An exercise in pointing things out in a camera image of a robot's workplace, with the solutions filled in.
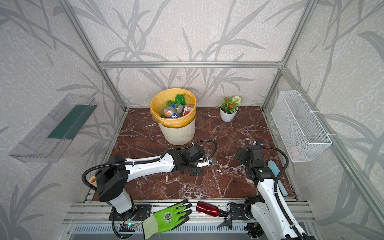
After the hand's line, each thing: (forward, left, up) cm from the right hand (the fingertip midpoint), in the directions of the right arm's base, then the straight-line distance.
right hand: (245, 149), depth 84 cm
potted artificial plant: (+31, +6, +2) cm, 31 cm away
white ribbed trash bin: (+8, +39, +2) cm, 40 cm away
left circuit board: (-35, +61, -13) cm, 72 cm away
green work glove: (-32, +42, -9) cm, 54 cm away
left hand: (-3, +24, -3) cm, 25 cm away
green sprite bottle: (+28, +38, +14) cm, 49 cm away
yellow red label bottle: (+18, +33, +14) cm, 40 cm away
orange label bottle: (+18, +44, +13) cm, 49 cm away
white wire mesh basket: (-7, -18, +23) cm, 30 cm away
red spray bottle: (-29, +21, -7) cm, 36 cm away
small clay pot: (-17, +79, 0) cm, 81 cm away
